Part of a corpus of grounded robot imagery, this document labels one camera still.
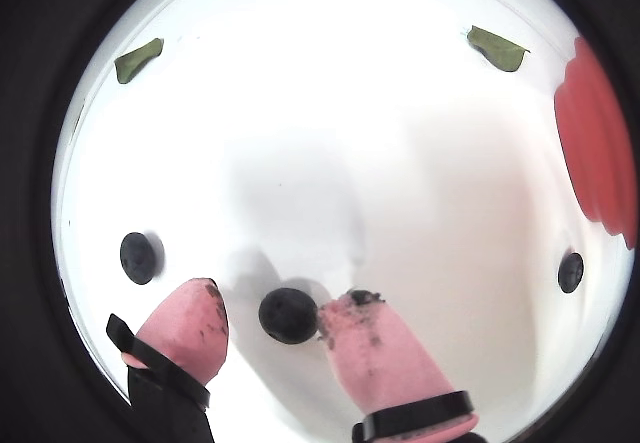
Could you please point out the pink padded gripper finger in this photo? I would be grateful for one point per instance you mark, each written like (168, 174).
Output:
(380, 358)
(185, 328)

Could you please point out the dark blueberry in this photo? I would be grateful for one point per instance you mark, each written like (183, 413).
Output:
(288, 315)
(571, 272)
(136, 258)

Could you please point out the red collapsible silicone cup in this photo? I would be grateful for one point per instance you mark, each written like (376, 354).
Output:
(595, 138)

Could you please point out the green leaf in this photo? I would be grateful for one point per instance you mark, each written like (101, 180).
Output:
(497, 49)
(136, 61)

